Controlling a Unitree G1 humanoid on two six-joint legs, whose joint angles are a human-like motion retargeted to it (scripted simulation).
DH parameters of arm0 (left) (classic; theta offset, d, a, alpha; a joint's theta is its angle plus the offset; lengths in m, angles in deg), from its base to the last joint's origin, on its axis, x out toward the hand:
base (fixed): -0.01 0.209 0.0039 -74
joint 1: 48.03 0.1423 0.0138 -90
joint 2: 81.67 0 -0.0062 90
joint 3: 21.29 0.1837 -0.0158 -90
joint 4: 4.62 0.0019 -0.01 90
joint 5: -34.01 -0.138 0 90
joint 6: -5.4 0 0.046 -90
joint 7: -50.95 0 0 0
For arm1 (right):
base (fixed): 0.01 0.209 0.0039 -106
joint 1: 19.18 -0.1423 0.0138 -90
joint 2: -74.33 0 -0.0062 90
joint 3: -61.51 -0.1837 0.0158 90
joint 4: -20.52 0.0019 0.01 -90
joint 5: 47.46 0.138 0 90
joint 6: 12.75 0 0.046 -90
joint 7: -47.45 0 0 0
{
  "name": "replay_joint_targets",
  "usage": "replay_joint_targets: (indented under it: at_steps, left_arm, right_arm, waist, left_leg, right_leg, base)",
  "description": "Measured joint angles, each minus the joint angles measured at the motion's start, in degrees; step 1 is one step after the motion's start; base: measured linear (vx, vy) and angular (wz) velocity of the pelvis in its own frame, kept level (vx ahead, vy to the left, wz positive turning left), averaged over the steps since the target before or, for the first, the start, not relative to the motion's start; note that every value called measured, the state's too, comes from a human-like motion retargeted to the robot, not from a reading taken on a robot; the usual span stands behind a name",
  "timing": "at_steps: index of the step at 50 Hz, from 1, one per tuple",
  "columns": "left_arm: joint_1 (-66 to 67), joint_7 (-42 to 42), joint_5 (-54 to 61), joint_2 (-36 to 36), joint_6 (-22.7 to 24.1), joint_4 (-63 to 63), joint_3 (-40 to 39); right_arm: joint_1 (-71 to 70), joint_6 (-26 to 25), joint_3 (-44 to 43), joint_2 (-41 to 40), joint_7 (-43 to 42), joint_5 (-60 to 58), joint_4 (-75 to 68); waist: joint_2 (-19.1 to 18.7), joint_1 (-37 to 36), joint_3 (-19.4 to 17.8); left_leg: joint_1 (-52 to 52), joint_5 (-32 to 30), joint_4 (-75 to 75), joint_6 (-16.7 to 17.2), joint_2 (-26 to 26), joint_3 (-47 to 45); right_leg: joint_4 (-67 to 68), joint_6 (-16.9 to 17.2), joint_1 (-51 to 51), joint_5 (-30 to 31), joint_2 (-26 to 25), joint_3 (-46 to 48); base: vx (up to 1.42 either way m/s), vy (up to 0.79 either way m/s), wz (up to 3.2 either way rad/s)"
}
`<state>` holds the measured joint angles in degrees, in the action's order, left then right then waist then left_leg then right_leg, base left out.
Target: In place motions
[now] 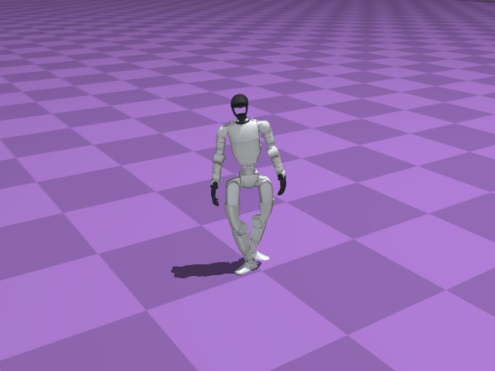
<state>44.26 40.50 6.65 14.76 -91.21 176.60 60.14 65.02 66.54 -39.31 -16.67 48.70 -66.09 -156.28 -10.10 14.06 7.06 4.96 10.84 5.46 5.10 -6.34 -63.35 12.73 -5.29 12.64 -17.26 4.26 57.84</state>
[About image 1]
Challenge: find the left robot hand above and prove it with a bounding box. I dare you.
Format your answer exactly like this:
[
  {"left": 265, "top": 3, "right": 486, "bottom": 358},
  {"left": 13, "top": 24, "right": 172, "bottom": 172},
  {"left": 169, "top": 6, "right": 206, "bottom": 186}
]
[{"left": 278, "top": 174, "right": 286, "bottom": 196}]

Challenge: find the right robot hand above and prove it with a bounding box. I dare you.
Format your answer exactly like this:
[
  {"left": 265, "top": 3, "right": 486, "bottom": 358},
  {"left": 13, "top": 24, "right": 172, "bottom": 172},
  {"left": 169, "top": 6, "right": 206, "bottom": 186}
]
[{"left": 210, "top": 182, "right": 219, "bottom": 206}]

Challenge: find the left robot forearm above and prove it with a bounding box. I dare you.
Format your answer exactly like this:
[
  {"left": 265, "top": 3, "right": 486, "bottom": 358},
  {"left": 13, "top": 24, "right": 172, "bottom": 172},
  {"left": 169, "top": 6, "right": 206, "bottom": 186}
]
[{"left": 271, "top": 147, "right": 286, "bottom": 178}]

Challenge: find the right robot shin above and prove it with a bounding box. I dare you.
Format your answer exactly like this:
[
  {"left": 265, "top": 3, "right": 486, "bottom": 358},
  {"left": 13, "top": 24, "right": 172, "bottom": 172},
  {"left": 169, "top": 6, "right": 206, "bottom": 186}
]
[{"left": 232, "top": 230, "right": 253, "bottom": 264}]

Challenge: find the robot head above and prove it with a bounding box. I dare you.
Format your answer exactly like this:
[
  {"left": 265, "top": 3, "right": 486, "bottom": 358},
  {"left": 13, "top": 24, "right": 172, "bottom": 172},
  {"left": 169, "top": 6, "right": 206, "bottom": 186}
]
[{"left": 230, "top": 94, "right": 249, "bottom": 124}]

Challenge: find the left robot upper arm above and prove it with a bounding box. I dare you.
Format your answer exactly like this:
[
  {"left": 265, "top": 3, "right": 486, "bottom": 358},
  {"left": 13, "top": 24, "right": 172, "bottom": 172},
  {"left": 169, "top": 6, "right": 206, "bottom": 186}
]
[{"left": 257, "top": 121, "right": 278, "bottom": 158}]

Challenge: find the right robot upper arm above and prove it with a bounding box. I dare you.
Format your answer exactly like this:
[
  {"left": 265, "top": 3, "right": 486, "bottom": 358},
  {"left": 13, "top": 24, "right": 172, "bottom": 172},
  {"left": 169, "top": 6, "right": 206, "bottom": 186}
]
[{"left": 214, "top": 124, "right": 229, "bottom": 163}]

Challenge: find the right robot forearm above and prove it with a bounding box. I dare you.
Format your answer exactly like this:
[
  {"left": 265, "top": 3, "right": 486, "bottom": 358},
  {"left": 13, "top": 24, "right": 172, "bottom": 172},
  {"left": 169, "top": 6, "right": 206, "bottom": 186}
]
[{"left": 211, "top": 154, "right": 223, "bottom": 186}]

